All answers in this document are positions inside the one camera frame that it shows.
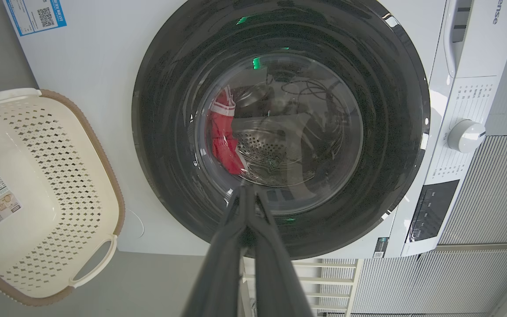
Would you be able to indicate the small dark QR sticker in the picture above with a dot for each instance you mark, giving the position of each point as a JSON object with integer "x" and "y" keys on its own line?
{"x": 380, "y": 247}

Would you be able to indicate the black washing machine display panel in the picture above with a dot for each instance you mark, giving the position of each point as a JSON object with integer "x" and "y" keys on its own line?
{"x": 431, "y": 211}

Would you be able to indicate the white front-load washing machine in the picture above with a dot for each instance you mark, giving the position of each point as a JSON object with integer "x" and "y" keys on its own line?
{"x": 90, "y": 88}

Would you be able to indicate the blue energy label sticker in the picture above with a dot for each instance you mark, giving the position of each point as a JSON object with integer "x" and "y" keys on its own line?
{"x": 35, "y": 15}

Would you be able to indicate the cream perforated laundry basket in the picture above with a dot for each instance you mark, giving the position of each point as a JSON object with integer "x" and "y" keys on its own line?
{"x": 38, "y": 185}

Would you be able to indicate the white ladder-like rack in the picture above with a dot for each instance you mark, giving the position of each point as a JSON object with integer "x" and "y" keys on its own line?
{"x": 328, "y": 279}

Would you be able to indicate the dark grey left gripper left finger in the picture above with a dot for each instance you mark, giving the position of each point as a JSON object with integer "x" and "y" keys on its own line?
{"x": 220, "y": 273}

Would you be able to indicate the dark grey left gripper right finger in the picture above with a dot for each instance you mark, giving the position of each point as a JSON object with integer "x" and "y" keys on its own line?
{"x": 275, "y": 281}

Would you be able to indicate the red garment with white band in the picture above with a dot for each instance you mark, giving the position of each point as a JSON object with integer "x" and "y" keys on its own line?
{"x": 227, "y": 149}

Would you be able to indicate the white washing machine dial knob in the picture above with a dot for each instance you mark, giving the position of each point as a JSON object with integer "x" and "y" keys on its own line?
{"x": 465, "y": 136}

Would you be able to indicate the dark round glass washer door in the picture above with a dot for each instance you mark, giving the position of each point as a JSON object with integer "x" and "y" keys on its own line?
{"x": 170, "y": 132}

